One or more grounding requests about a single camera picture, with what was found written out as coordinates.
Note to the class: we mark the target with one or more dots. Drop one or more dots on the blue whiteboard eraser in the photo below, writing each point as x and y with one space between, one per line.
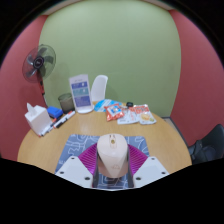
55 112

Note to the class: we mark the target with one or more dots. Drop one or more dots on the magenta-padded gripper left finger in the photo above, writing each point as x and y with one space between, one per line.
75 170

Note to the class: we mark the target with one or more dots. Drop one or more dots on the white sign stand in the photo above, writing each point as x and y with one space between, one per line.
81 93

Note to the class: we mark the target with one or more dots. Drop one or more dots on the orange snack packet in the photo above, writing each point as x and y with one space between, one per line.
114 112

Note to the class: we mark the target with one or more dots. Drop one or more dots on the small black object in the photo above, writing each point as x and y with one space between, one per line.
129 104

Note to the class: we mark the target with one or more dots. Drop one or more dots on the pale pink computer mouse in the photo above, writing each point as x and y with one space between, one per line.
112 155

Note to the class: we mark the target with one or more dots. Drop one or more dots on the dark green cup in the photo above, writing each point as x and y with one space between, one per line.
65 103

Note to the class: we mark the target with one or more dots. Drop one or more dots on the black standing fan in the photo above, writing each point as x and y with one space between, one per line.
38 63

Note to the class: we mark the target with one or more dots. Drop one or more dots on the orange and white chip packet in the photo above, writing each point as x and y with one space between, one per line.
146 115

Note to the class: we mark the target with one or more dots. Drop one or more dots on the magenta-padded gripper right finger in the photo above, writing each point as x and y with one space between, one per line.
150 170

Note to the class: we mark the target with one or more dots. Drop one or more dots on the white snack packet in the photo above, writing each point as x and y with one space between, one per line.
128 116

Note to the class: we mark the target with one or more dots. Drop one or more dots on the blue patterned mouse pad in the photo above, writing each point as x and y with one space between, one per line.
78 143

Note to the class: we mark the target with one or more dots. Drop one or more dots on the black chair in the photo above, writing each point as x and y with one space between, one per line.
215 140

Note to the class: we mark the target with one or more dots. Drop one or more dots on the whiteboard marker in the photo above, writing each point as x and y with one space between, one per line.
64 120
49 126

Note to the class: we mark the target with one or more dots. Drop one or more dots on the black bag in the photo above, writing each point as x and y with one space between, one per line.
198 151

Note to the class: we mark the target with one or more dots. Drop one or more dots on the white tissue box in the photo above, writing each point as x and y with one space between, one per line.
37 120

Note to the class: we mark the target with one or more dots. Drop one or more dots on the blue packet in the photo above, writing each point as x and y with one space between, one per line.
101 105

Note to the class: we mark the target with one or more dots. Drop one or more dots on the white chair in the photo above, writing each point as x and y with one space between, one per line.
99 88

